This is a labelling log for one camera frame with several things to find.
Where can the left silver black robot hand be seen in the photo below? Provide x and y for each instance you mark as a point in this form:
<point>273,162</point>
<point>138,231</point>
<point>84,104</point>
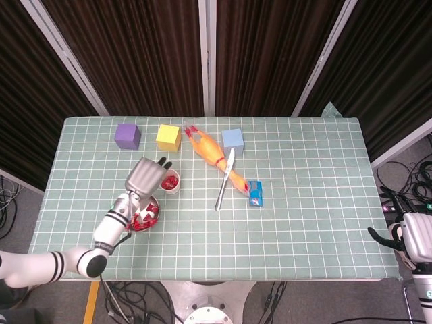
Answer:
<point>145,175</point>

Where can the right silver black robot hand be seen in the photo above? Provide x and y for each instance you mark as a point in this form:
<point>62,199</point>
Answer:
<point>418,238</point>

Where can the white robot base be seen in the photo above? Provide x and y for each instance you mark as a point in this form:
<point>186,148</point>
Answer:
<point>209,314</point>

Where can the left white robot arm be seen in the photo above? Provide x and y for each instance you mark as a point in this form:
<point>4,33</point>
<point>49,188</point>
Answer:
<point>108,226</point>

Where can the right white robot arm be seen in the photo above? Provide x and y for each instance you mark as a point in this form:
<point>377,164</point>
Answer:
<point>423,297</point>

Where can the white paper cup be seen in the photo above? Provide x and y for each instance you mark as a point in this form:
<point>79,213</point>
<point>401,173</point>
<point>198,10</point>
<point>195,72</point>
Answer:
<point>173,191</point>

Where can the round steel plate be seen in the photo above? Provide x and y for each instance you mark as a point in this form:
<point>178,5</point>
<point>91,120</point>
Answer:
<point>154,202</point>

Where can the purple foam cube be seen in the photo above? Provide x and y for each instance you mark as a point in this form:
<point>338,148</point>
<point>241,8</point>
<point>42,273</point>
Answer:
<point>126,136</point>

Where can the yellow foam cube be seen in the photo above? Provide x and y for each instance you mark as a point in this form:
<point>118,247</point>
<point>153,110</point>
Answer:
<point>167,136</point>

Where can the orange rubber chicken toy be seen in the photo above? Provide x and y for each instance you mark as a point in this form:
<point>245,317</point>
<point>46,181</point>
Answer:
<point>206,146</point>

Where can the steel butter knife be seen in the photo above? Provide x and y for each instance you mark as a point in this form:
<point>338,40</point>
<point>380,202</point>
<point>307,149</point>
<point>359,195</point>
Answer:
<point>222,189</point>

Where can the light blue foam cube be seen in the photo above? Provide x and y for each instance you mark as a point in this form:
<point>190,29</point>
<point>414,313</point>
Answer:
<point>232,138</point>

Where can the small blue packet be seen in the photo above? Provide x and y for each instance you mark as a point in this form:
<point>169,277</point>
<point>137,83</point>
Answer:
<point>256,195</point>

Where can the dark brown pleated curtain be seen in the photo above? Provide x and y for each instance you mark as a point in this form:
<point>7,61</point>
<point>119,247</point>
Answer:
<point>388,67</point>
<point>135,57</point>
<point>263,57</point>
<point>27,101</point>

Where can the green checked tablecloth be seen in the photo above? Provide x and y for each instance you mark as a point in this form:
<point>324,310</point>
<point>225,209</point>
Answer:
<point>270,236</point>

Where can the yellow floor tape strip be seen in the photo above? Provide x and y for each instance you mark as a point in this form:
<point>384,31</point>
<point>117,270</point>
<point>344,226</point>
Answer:
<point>91,303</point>

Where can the white partition base rail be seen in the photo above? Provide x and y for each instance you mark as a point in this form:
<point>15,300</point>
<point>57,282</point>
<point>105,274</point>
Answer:
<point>20,182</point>
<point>401,145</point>

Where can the white partition post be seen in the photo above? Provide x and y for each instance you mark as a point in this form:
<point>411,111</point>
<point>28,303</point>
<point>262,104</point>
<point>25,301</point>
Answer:
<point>202,33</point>
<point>62,50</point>
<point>324,55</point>

